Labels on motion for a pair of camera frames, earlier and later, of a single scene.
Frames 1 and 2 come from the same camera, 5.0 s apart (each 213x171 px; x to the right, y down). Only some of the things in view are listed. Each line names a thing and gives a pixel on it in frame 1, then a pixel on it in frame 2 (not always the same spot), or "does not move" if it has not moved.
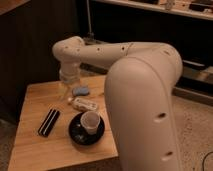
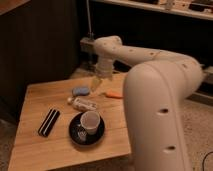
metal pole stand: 90,36 does not move
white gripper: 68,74 to 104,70
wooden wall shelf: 195,8 does not move
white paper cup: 90,120 does not move
